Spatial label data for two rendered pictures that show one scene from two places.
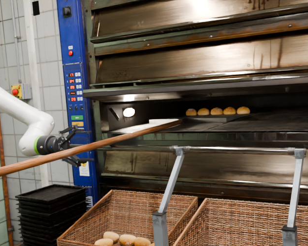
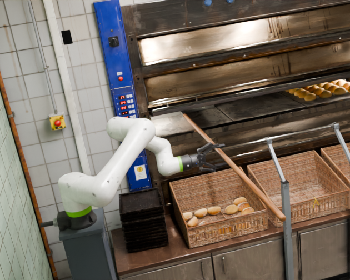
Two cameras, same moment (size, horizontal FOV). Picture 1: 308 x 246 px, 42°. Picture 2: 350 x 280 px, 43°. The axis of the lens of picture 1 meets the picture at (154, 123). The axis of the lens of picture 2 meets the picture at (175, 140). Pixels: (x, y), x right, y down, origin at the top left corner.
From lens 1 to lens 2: 2.25 m
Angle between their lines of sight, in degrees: 42
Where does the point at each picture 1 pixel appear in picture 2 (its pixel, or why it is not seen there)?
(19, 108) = (156, 140)
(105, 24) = (153, 50)
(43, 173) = not seen: hidden behind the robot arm
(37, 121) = (166, 146)
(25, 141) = (171, 165)
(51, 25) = (89, 53)
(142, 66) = (189, 81)
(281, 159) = (289, 128)
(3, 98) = not seen: hidden behind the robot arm
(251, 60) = (272, 70)
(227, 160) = (256, 137)
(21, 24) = (47, 53)
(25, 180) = not seen: hidden behind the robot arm
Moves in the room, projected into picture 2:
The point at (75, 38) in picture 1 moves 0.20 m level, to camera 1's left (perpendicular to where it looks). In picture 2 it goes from (124, 65) to (98, 73)
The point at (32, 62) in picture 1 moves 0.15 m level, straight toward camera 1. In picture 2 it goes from (69, 90) to (86, 91)
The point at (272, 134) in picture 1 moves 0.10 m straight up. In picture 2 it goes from (285, 115) to (284, 101)
